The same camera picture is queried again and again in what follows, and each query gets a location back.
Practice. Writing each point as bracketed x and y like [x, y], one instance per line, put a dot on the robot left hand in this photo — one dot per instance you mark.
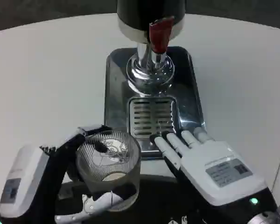
[37, 177]

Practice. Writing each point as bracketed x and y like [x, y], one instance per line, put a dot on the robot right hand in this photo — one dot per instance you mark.
[214, 170]

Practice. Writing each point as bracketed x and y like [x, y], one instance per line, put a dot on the clear ribbed glass cup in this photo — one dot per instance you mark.
[110, 168]

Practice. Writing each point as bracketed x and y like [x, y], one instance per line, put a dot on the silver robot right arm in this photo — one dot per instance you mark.
[269, 217]

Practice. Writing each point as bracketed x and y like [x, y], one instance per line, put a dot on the slotted steel drain grid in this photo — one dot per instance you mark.
[151, 119]

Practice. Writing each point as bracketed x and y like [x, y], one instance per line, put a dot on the steel drip tray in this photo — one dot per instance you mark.
[151, 100]

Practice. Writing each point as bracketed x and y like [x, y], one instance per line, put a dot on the black drink dispenser chrome stand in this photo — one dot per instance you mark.
[145, 44]

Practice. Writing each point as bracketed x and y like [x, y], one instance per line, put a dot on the red dispenser tap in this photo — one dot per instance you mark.
[159, 35]

